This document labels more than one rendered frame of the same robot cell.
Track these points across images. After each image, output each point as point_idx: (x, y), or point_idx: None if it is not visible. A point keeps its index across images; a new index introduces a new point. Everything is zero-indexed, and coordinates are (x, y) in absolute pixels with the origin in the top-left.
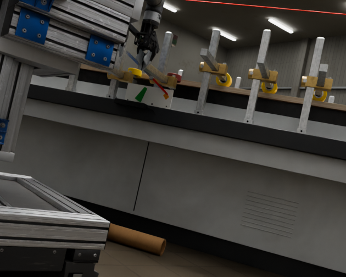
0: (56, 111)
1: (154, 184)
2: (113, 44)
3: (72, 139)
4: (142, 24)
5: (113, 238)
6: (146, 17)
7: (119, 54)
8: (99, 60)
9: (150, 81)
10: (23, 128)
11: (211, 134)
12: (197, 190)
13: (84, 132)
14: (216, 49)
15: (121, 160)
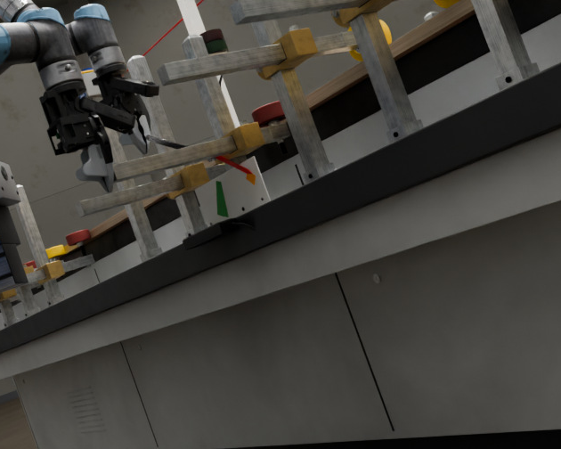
0: (159, 307)
1: (392, 355)
2: None
3: (239, 330)
4: (44, 109)
5: None
6: (44, 88)
7: (141, 151)
8: None
9: (217, 162)
10: (180, 346)
11: (364, 207)
12: (469, 330)
13: (245, 307)
14: None
15: (319, 332)
